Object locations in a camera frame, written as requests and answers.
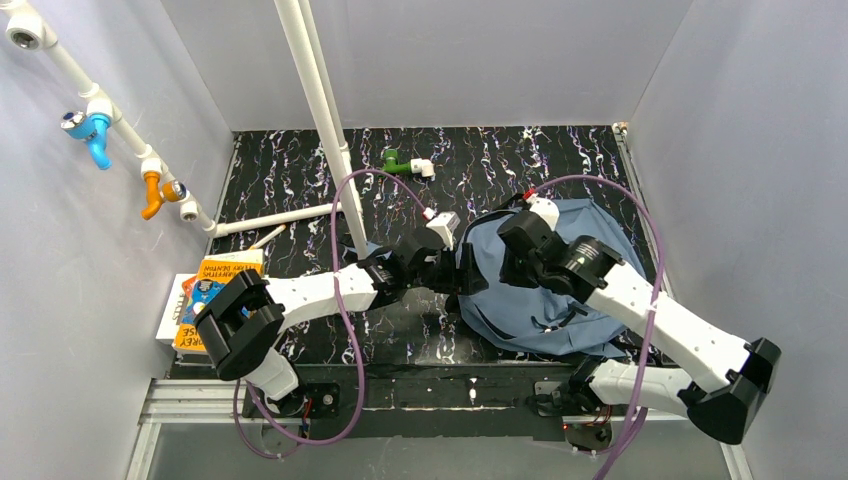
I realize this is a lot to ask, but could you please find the blue student backpack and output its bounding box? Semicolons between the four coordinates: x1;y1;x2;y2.
357;197;657;359

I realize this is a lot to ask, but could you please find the orange treehouse book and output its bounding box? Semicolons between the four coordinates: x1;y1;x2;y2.
172;249;264;355

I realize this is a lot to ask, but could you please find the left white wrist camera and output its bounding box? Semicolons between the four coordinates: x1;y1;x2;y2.
422;207;460;250

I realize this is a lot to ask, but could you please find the white book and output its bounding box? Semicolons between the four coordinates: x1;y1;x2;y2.
155;274;196;346

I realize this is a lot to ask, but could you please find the white vertical pvc pipe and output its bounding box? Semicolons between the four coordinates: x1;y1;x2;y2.
274;0;368;259

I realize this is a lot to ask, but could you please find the thin white rear pipe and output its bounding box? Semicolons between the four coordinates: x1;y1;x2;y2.
299;0;349;152

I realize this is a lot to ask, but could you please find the blue plastic tap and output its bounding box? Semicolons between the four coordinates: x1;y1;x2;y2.
60;111;112;170

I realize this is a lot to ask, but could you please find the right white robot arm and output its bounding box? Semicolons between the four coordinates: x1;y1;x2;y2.
497;210;782;445

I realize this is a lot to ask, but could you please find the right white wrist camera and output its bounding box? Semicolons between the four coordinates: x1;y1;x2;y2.
522;189;560;231

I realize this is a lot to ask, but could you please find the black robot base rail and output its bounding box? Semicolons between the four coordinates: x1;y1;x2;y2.
239;360;617;444

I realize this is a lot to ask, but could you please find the green plastic tap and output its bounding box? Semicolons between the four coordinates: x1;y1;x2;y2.
382;149;412;175

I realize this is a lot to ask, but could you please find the white slanted pvc pipe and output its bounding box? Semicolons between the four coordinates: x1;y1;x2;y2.
1;1;340;238

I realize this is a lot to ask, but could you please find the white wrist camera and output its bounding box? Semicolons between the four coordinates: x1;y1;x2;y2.
422;207;460;250
522;189;560;231

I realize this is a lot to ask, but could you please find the orange plastic tap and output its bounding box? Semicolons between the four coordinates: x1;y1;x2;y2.
140;171;188;220

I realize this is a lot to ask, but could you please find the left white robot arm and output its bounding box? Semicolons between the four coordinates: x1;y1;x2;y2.
194;227;488;401

